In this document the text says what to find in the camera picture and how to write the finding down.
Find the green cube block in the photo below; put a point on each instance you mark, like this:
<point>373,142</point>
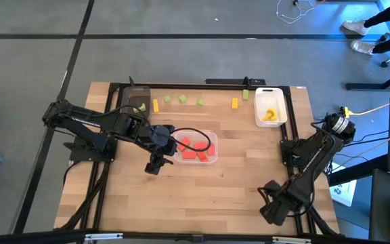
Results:
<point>182,98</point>
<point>200,101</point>
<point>167,99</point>

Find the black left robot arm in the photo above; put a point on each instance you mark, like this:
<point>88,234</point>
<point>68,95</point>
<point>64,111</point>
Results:
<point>90,118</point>

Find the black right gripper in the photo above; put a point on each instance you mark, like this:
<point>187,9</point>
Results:
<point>279,205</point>

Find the yellow arch block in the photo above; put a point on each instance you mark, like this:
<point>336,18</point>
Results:
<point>270,115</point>

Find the green arch block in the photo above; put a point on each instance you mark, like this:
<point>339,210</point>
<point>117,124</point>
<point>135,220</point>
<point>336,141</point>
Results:
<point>141,108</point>

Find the green rectangular block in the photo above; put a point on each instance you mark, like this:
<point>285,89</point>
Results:
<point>245,94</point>

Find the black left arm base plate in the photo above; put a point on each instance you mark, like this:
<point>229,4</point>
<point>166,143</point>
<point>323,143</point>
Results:
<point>80,157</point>

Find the black bar with clamp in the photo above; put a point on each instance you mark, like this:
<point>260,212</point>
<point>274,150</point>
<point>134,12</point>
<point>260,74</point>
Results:
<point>229,81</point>

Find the white printed paper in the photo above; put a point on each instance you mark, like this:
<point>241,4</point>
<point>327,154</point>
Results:
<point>344,193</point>

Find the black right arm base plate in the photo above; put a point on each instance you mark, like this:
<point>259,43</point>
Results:
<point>285,159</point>

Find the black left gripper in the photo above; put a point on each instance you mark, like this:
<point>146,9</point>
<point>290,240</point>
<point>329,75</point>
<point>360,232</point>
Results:
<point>162,139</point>

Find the short yellow block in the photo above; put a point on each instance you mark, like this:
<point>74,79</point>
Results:
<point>235,103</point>

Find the table-level camera mount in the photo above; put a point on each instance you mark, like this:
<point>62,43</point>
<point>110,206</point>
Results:
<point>197,238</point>

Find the long yellow block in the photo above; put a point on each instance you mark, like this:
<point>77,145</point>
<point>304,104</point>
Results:
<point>155,105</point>

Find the wide red rectangular block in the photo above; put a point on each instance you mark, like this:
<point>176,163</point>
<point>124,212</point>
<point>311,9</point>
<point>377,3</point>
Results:
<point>189,155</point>

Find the black aluminium table frame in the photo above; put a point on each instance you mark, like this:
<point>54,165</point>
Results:
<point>181,86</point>

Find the clear plastic bin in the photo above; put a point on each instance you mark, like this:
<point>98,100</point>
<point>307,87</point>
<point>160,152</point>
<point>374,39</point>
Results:
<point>195,135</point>

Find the silver frame bracket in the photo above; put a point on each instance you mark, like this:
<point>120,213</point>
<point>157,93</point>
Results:
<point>291,240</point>
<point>103,236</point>

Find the black desk foot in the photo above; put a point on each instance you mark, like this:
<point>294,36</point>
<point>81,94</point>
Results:
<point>357,172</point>
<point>367,86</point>

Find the dark desk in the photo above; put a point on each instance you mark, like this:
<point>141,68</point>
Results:
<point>381,210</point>

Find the red triangular block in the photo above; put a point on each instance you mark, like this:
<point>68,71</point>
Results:
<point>202,157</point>

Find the person's white shoe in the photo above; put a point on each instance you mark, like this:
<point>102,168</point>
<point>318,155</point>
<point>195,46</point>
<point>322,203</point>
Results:
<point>362,47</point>
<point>355,27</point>

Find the smoky grey plastic bin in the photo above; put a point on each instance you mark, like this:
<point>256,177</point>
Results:
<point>135,95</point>

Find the white plastic bin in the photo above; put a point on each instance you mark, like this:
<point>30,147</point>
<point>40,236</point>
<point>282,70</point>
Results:
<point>266,98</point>

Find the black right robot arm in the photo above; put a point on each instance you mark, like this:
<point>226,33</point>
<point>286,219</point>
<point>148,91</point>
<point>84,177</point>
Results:
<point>317,159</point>

